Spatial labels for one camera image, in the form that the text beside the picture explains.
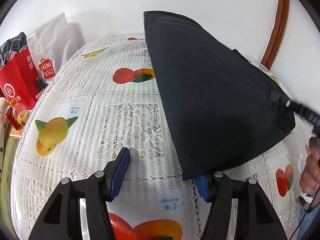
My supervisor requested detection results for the plaid cloth in bag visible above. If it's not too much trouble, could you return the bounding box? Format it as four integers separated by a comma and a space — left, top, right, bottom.
0, 32, 28, 68

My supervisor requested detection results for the red drink can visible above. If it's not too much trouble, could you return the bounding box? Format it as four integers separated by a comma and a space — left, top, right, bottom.
4, 106, 22, 131

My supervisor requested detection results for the white plastic shopping bag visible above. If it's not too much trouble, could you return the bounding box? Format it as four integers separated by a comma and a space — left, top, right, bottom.
27, 13, 84, 84

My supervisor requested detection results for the fruit print tablecloth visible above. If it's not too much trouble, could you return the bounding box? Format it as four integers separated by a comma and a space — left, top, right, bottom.
10, 32, 317, 240

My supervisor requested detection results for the person right hand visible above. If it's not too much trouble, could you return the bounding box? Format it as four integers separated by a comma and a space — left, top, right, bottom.
300, 137, 319, 194

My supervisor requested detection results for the orange drink bottle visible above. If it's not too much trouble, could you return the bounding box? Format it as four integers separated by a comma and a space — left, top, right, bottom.
9, 98, 29, 127

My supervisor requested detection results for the red paper shopping bag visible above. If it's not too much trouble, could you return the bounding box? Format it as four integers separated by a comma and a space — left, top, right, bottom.
0, 48, 41, 110

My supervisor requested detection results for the wooden bedside table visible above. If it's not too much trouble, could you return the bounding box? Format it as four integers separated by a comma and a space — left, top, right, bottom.
9, 127, 23, 140

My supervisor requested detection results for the green blanket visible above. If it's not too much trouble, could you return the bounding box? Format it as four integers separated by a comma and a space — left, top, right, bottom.
1, 137, 18, 235

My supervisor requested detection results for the brown wooden door frame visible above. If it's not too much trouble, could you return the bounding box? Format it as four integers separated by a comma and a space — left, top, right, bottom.
260, 0, 290, 70

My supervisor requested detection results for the black white blue jacket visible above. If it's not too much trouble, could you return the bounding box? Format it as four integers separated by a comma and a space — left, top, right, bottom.
144, 11, 296, 180

